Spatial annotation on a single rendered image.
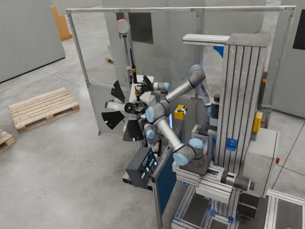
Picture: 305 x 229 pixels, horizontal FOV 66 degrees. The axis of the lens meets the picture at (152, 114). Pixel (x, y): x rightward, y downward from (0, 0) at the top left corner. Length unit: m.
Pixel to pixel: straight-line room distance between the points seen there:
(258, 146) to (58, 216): 2.44
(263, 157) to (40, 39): 6.93
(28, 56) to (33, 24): 0.88
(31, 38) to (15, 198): 4.99
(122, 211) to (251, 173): 1.66
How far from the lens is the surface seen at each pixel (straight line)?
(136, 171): 1.79
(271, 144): 2.09
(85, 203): 3.33
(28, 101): 5.78
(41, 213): 3.49
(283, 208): 3.02
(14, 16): 7.55
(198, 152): 1.94
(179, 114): 2.64
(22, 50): 7.67
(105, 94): 3.68
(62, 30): 10.47
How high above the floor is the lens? 2.55
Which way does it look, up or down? 34 degrees down
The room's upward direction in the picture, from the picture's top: 6 degrees counter-clockwise
